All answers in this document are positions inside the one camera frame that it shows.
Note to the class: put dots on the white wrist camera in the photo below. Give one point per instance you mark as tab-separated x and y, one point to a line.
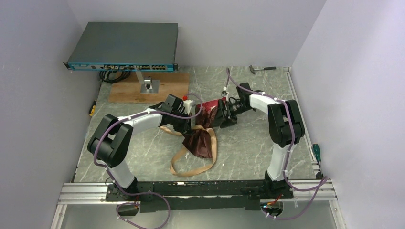
224	93
189	106

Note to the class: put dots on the green handled screwdriver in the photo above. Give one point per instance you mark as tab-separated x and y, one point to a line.
316	150

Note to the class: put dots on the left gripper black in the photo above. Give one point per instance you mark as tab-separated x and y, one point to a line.
186	128

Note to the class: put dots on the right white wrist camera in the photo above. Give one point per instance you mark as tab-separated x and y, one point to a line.
224	93

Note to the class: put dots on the hammer with black handle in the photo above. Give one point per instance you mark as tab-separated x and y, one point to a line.
255	70

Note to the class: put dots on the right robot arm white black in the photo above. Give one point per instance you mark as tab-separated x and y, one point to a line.
285	126

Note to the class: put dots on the tan satin ribbon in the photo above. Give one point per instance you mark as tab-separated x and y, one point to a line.
185	164

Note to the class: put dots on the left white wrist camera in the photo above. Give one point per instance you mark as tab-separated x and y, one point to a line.
189	106

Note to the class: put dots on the wooden board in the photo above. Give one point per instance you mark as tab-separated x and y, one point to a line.
131	91

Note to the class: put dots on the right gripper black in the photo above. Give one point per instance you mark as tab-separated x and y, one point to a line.
228	119

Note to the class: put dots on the metal stand bracket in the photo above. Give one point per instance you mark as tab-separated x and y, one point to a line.
148	85

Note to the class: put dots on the maroon paper bouquet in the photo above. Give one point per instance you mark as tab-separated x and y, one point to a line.
199	143

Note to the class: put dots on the yellow black tool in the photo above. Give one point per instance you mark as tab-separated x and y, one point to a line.
92	108

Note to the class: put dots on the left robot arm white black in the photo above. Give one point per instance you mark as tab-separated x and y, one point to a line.
109	143

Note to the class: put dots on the grey blue network switch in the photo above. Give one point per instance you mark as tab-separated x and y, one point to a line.
126	46

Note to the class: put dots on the aluminium rail frame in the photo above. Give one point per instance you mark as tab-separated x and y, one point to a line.
247	194

